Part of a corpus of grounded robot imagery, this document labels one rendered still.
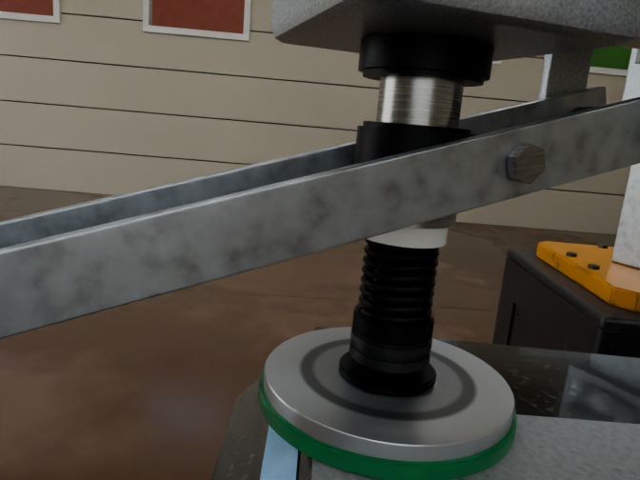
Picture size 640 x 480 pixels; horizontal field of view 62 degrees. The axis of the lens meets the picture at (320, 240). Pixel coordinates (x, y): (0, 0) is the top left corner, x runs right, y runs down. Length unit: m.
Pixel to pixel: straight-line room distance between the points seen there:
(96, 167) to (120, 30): 1.58
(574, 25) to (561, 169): 0.11
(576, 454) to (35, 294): 0.40
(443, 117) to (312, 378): 0.23
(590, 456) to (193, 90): 6.28
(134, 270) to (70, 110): 6.66
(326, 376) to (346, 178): 0.19
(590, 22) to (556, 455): 0.31
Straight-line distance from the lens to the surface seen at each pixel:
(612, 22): 0.39
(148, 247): 0.34
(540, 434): 0.50
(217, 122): 6.51
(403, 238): 0.41
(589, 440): 0.52
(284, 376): 0.46
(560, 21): 0.37
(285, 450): 0.45
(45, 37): 7.12
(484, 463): 0.43
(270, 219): 0.34
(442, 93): 0.41
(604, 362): 0.69
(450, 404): 0.45
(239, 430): 0.56
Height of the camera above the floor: 1.06
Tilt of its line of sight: 12 degrees down
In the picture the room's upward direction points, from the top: 5 degrees clockwise
